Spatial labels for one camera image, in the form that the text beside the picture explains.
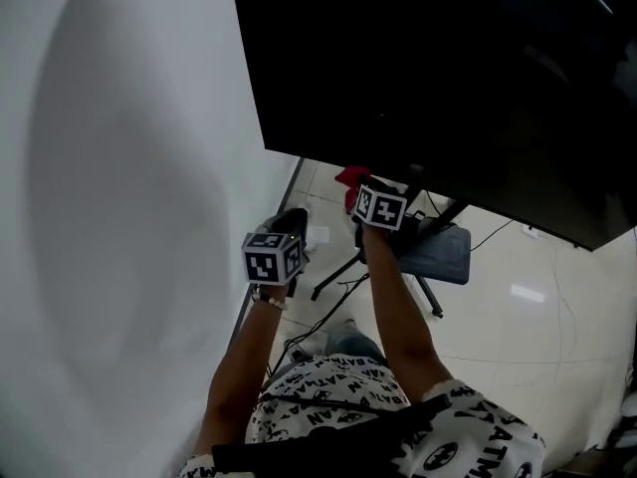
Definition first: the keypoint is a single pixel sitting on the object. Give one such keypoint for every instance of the black screen stand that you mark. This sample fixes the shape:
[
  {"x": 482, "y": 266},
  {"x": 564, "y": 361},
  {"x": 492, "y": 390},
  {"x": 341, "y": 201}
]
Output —
[{"x": 433, "y": 297}]

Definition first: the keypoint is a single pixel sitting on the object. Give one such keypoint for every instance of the red cloth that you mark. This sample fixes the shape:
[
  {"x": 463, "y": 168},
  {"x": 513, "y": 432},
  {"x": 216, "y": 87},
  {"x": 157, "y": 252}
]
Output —
[{"x": 351, "y": 176}]

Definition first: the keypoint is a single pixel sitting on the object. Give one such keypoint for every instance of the person's blue jeans leg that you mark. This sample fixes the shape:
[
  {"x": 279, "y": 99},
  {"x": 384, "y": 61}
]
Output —
[{"x": 353, "y": 342}]

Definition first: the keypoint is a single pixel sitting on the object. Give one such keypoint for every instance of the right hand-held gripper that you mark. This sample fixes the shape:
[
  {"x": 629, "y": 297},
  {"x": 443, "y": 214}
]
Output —
[{"x": 380, "y": 212}]

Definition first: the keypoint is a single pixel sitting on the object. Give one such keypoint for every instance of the white printed t-shirt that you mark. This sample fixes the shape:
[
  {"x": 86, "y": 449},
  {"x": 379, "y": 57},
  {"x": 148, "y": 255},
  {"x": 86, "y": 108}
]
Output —
[{"x": 478, "y": 436}]

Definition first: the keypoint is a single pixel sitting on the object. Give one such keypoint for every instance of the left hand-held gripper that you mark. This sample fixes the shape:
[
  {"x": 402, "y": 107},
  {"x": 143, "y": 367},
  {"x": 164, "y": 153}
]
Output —
[{"x": 269, "y": 262}]

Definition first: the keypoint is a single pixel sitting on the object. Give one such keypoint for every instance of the person's left forearm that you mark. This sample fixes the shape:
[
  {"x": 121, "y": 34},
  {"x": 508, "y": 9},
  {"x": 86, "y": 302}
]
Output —
[{"x": 239, "y": 381}]

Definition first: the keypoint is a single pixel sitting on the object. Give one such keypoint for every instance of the person's right forearm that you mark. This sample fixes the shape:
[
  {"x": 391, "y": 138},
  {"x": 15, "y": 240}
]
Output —
[{"x": 403, "y": 326}]

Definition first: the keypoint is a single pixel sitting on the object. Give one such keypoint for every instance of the large black television screen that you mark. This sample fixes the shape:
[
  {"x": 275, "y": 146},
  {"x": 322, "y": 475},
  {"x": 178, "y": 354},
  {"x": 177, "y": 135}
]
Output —
[{"x": 448, "y": 68}]

